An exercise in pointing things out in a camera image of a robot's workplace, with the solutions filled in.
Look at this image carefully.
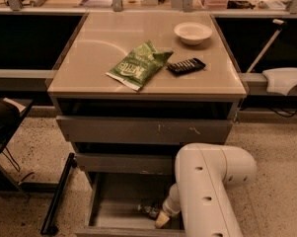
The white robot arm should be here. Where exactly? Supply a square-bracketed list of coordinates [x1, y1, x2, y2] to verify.
[155, 143, 257, 237]

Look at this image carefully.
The bottom grey open drawer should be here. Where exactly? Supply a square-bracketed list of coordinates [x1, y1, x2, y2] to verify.
[75, 173, 186, 237]

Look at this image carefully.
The white handled stick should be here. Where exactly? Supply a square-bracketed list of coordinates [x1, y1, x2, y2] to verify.
[247, 19, 287, 73]

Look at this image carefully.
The black chair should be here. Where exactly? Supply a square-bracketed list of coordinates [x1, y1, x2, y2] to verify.
[0, 88, 34, 196]

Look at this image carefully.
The green chip bag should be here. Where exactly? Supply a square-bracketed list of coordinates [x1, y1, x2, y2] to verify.
[106, 40, 174, 91]

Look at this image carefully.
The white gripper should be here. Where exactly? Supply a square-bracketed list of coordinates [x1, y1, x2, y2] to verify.
[155, 184, 181, 229]

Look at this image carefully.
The white ceramic bowl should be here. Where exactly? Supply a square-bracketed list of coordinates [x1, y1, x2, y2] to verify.
[174, 22, 213, 45]

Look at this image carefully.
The middle grey drawer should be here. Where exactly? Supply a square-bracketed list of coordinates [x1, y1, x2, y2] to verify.
[76, 153, 175, 175]

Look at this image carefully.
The top grey drawer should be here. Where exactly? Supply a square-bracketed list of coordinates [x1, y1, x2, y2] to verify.
[56, 116, 232, 145]

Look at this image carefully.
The clear plastic water bottle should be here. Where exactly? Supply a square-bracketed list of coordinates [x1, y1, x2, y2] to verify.
[137, 203, 161, 219]

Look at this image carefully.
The grey drawer cabinet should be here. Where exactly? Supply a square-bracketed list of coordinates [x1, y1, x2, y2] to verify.
[46, 11, 248, 237]

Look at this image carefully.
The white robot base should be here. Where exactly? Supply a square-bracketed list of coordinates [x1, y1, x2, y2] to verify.
[262, 67, 297, 96]

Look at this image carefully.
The black snack bar packet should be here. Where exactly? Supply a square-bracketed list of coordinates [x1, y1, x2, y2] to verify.
[167, 58, 205, 76]

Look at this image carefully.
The black floor bar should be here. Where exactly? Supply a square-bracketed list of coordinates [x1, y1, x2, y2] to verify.
[40, 153, 75, 236]

